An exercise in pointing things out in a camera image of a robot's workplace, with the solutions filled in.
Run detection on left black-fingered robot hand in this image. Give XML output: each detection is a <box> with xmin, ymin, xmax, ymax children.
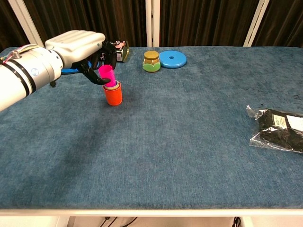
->
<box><xmin>45</xmin><ymin>30</ymin><xmax>117</xmax><ymax>86</ymax></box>

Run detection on pink plastic cup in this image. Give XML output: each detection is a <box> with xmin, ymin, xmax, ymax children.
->
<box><xmin>98</xmin><ymin>65</ymin><xmax>116</xmax><ymax>87</ymax></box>

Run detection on yellow plastic cup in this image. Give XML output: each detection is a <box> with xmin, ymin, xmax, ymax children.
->
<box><xmin>104</xmin><ymin>82</ymin><xmax>121</xmax><ymax>91</ymax></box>

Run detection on orange plastic cup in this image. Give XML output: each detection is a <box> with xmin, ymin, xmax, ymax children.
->
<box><xmin>102</xmin><ymin>81</ymin><xmax>123</xmax><ymax>106</ymax></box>

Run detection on blue cloth with black trim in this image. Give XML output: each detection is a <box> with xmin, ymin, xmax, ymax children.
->
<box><xmin>50</xmin><ymin>60</ymin><xmax>95</xmax><ymax>87</ymax></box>

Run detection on black pleated curtain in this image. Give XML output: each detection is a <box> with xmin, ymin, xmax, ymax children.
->
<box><xmin>160</xmin><ymin>0</ymin><xmax>261</xmax><ymax>47</ymax></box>
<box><xmin>0</xmin><ymin>0</ymin><xmax>33</xmax><ymax>52</ymax></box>
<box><xmin>23</xmin><ymin>0</ymin><xmax>147</xmax><ymax>48</ymax></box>
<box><xmin>252</xmin><ymin>0</ymin><xmax>303</xmax><ymax>48</ymax></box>

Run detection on black food tin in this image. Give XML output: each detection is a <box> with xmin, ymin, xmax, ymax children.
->
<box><xmin>111</xmin><ymin>40</ymin><xmax>130</xmax><ymax>63</ymax></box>

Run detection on yellow and green toy jar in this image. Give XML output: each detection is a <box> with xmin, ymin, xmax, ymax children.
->
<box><xmin>142</xmin><ymin>50</ymin><xmax>161</xmax><ymax>73</ymax></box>

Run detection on blue disc with hole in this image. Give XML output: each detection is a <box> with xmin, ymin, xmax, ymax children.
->
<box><xmin>159</xmin><ymin>50</ymin><xmax>187</xmax><ymax>70</ymax></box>

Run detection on blue felt table cover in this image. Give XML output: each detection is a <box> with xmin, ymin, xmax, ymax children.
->
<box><xmin>0</xmin><ymin>46</ymin><xmax>303</xmax><ymax>210</ymax></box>

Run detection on clear bag with black item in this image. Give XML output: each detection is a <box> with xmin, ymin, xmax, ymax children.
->
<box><xmin>245</xmin><ymin>105</ymin><xmax>303</xmax><ymax>154</ymax></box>

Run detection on white partition post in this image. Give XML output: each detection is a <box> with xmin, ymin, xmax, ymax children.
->
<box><xmin>8</xmin><ymin>0</ymin><xmax>45</xmax><ymax>48</ymax></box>
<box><xmin>243</xmin><ymin>0</ymin><xmax>270</xmax><ymax>47</ymax></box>
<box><xmin>145</xmin><ymin>0</ymin><xmax>161</xmax><ymax>47</ymax></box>

